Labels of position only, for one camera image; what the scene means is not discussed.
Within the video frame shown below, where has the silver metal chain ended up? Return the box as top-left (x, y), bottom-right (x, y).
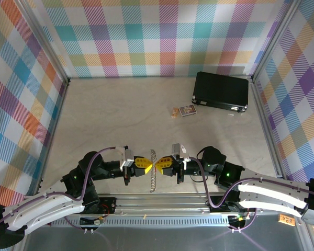
top-left (149, 148), bottom-right (159, 193)

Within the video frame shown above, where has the purple playing card box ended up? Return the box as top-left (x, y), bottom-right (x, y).
top-left (178, 104), bottom-right (198, 118)

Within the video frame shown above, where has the black connector hub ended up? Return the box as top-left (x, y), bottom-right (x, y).
top-left (229, 214), bottom-right (248, 227)
top-left (80, 216), bottom-right (105, 227)

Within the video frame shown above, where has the grey metal sheet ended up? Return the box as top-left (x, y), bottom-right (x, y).
top-left (14, 226), bottom-right (314, 251)

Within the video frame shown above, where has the black hard case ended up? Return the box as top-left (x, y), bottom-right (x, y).
top-left (191, 71), bottom-right (249, 113)

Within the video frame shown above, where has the orange paper tag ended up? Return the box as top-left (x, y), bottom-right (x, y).
top-left (278, 213), bottom-right (296, 226)

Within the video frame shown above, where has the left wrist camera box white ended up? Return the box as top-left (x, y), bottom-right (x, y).
top-left (114, 145), bottom-right (135, 168)

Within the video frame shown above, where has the aluminium mounting rail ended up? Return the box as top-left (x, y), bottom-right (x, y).
top-left (68, 192), bottom-right (304, 218)

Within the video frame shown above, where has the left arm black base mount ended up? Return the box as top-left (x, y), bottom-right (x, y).
top-left (83, 196), bottom-right (118, 214)

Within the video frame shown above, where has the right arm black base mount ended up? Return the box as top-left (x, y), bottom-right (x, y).
top-left (208, 196), bottom-right (257, 213)

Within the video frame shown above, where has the slotted metal cable duct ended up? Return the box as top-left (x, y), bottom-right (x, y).
top-left (51, 218), bottom-right (231, 227)

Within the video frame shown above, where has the aluminium side rail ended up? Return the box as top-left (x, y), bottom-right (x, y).
top-left (38, 79), bottom-right (70, 196)
top-left (251, 78), bottom-right (287, 180)

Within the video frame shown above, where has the aluminium frame post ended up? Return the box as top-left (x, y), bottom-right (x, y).
top-left (14, 0), bottom-right (71, 86)
top-left (250, 0), bottom-right (304, 82)

